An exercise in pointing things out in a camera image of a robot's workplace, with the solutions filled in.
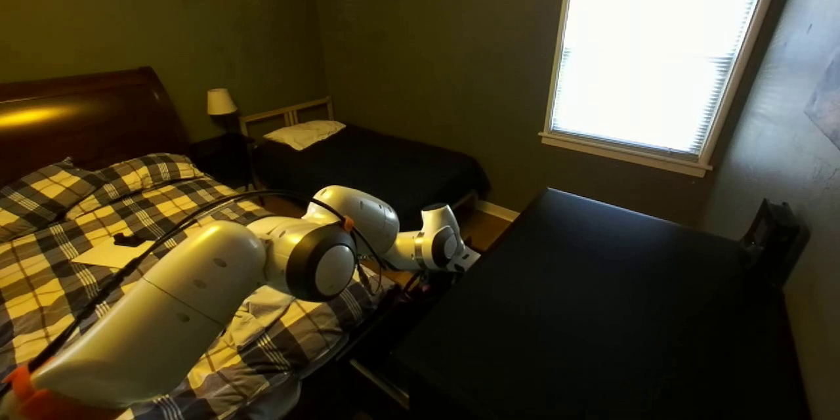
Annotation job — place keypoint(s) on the black cabinet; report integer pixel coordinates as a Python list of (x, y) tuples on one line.
[(590, 302)]

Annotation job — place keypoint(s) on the dark jar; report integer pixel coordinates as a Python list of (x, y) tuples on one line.
[(773, 239)]

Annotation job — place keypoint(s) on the dark nightstand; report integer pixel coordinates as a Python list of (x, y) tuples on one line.
[(223, 157)]

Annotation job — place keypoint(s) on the small black object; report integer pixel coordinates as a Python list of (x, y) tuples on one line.
[(129, 239)]

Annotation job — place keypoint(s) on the bed with black cover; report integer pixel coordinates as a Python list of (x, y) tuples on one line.
[(380, 167)]

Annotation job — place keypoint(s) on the plaid pillow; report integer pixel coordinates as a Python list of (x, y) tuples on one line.
[(134, 177), (39, 200)]

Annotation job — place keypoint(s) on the bed with plaid cover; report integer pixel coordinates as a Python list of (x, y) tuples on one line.
[(59, 210)]

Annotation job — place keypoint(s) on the table lamp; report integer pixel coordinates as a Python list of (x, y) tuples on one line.
[(221, 103)]

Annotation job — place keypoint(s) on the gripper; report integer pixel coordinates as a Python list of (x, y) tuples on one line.
[(438, 282)]

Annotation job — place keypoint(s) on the white pillow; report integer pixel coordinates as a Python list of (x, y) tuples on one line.
[(304, 133)]

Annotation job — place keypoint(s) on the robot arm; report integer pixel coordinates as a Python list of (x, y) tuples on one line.
[(197, 302)]

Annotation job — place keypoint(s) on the window with blinds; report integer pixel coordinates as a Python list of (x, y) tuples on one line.
[(650, 46)]

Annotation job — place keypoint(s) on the sheet of paper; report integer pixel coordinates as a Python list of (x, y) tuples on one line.
[(105, 256)]

